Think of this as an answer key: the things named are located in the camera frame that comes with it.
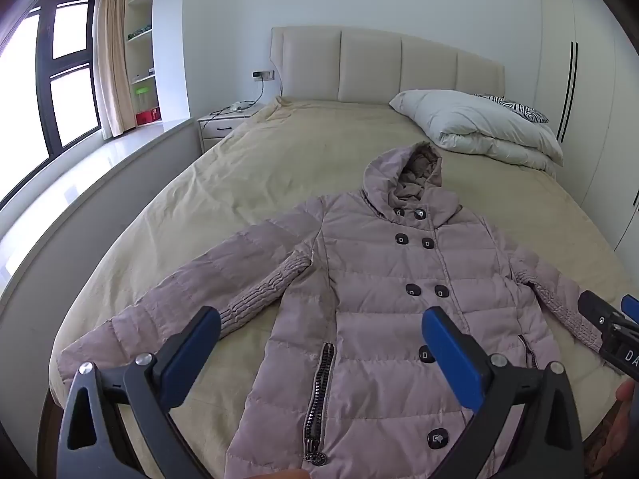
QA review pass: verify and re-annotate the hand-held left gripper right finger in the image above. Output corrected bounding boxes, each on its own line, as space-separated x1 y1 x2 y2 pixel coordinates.
421 306 585 479

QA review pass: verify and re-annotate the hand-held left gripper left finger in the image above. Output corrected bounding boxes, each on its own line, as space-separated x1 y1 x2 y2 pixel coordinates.
56 306 222 479

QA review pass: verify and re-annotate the mauve hooded puffer jacket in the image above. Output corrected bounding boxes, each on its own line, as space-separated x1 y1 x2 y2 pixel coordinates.
56 141 622 479

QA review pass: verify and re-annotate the person's right hand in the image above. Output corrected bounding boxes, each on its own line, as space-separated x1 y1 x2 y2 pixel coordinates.
615 380 639 410

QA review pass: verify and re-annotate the bed with beige sheet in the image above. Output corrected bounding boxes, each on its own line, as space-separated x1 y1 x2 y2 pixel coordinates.
37 96 639 479

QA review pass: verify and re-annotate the zebra print pillow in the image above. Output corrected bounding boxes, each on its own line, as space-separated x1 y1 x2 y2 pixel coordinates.
472 93 550 125

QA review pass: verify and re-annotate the white window sill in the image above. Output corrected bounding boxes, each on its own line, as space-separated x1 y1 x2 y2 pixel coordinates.
0 117 203 310

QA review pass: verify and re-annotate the white wardrobe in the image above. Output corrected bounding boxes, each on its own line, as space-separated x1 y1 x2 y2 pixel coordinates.
534 0 639 255

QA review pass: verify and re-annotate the white nightstand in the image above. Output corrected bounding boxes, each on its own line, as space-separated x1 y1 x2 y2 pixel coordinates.
197 102 265 153

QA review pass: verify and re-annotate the white folded duvet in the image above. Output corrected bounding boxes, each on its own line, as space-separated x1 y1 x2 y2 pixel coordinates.
389 90 565 179

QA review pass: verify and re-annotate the black framed window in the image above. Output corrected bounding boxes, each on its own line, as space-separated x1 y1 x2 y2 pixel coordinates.
0 0 103 210

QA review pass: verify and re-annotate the beige padded headboard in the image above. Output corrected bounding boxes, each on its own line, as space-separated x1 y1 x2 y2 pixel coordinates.
270 26 506 107

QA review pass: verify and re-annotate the beige curtain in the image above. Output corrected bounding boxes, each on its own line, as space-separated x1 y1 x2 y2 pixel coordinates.
95 0 138 138

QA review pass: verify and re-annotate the black charging cable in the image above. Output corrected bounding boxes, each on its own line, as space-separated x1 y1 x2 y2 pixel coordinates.
210 79 266 117

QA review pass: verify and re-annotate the white wall shelf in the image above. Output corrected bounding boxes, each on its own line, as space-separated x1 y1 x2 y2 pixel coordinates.
124 0 163 128

